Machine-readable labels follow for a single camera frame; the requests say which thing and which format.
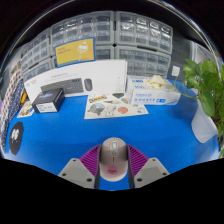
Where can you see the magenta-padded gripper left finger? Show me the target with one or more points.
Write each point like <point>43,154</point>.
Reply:
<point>78,168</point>

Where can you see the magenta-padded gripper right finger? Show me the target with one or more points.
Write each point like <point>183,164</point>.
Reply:
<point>146,168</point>

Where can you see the pink computer mouse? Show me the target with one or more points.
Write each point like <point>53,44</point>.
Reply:
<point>113,160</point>

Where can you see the black scalloped mouse pad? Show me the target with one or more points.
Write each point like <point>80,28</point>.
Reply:
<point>16,138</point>

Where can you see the animal cartoon sticker sheet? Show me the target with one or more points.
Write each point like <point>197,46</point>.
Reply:
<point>113,106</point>

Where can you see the small black cardboard box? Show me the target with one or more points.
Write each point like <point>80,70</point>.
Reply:
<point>48,101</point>

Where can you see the white blue glove box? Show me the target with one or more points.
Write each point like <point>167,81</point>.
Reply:
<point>150,93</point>

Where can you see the small yellow object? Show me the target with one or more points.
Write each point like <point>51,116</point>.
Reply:
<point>23,97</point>

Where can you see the green plant in white pot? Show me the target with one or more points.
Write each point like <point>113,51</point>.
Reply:
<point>206,100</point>

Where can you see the white keyboard packaging box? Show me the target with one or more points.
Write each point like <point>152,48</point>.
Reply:
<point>100,73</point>

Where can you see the grey drawer cabinet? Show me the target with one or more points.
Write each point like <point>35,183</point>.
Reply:
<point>104,52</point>
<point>146,63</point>
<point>38,70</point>
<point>36,48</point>
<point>143,31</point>
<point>83,26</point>

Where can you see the red blue checkered cloth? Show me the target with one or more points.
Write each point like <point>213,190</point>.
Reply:
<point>11,86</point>

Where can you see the yellow sign card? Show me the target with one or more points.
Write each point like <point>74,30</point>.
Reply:
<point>75,51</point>

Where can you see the white wall socket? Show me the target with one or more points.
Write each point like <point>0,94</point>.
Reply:
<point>175,71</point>

